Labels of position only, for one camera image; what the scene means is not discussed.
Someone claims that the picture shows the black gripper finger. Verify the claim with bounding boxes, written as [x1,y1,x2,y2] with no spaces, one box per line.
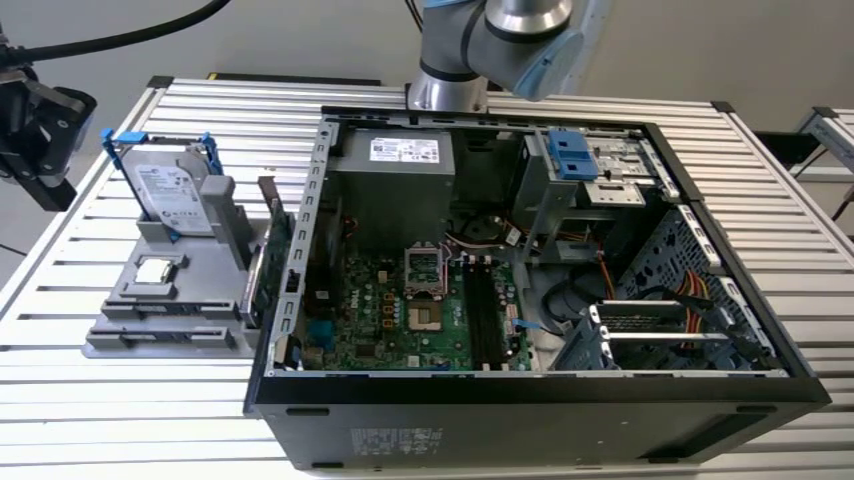
[23,82,99,214]

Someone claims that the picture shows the black RAM slot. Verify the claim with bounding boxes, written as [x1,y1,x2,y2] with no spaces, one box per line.
[471,257,494,372]
[481,257,503,372]
[463,257,486,372]

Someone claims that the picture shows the hard disk in blue carrier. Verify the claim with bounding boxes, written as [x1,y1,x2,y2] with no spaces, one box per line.
[99,127,226,241]

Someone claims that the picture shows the silver CPU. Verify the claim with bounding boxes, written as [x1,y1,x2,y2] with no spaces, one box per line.
[135,258,180,285]

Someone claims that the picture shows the grey parts rack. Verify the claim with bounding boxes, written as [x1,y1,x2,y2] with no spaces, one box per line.
[80,174,268,359]

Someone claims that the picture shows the green graphics card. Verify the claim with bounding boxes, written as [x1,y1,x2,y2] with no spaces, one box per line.
[240,167,299,329]

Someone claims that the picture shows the blue motherboard connector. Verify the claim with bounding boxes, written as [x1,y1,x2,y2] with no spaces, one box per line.
[306,321,336,348]

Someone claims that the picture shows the grey power supply unit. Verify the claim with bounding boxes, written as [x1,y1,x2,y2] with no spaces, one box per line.
[326,127,459,251]

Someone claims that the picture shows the green motherboard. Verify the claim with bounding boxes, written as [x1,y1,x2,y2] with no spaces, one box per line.
[296,244,539,374]

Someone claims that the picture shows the CPU socket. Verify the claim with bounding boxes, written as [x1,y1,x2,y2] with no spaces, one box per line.
[407,298,447,332]

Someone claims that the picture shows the black PC case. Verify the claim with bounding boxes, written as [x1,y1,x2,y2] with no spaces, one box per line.
[240,103,834,471]

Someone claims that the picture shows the blue plastic drive latch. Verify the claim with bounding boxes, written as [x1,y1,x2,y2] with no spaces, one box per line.
[545,128,601,181]

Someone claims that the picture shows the metal disk bay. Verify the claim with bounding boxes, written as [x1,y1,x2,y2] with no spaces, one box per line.
[553,298,735,372]

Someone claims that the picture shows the metal slat side table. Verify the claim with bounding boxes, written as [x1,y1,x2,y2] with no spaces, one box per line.
[790,105,854,184]

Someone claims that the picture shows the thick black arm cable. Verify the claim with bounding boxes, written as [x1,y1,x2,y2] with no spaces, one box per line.
[0,0,232,65]

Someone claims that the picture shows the metal socket cover frame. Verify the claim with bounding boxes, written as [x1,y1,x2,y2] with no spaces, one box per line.
[403,243,449,297]

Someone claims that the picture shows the thin wire locking lever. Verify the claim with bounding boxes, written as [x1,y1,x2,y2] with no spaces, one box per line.
[439,251,463,299]

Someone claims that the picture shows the power supply wire bundle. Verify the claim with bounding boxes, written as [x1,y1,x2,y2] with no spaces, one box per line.
[445,209,529,251]

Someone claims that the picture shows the thick black cable loop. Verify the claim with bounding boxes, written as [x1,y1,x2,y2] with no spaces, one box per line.
[541,267,602,334]

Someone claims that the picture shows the orange wire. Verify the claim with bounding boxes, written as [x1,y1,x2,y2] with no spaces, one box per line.
[595,249,619,299]

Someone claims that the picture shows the red yellow power wire bundle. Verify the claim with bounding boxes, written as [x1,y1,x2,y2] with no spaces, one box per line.
[677,272,713,336]

